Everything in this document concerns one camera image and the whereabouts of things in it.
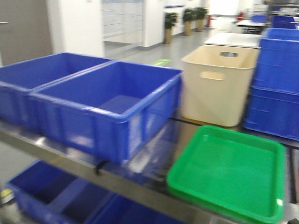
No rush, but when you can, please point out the blue bin cart right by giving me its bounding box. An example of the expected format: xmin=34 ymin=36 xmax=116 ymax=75
xmin=29 ymin=61 xmax=182 ymax=164

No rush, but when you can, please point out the blue bin cart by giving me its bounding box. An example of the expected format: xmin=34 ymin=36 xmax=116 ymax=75
xmin=0 ymin=52 xmax=111 ymax=132
xmin=29 ymin=61 xmax=182 ymax=164

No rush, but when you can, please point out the beige plastic basket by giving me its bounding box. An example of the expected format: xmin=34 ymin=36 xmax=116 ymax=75
xmin=181 ymin=45 xmax=259 ymax=127

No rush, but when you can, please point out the potted plant left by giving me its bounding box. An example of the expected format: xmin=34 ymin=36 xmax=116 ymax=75
xmin=164 ymin=12 xmax=178 ymax=44

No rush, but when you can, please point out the potted plant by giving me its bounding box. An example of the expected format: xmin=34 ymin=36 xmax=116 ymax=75
xmin=194 ymin=7 xmax=208 ymax=32
xmin=164 ymin=12 xmax=178 ymax=44
xmin=183 ymin=8 xmax=194 ymax=36

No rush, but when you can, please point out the green tray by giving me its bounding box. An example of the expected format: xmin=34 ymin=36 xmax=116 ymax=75
xmin=166 ymin=125 xmax=285 ymax=224

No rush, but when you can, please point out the white table background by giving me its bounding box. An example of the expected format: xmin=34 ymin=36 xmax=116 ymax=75
xmin=204 ymin=33 xmax=261 ymax=49

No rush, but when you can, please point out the blue bin bottom shelf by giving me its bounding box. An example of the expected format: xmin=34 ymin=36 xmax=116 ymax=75
xmin=6 ymin=161 xmax=113 ymax=224

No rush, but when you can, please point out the lower stacked blue crate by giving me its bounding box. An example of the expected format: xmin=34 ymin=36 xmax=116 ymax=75
xmin=242 ymin=87 xmax=299 ymax=140

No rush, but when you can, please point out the stacked blue crate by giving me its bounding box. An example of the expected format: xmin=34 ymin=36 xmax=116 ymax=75
xmin=252 ymin=28 xmax=299 ymax=94
xmin=242 ymin=87 xmax=299 ymax=140

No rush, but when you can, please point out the upper stacked blue crate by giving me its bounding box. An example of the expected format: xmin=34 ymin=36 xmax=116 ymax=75
xmin=252 ymin=28 xmax=299 ymax=94

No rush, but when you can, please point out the blue bin cart left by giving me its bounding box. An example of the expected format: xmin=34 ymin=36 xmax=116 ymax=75
xmin=0 ymin=52 xmax=111 ymax=132

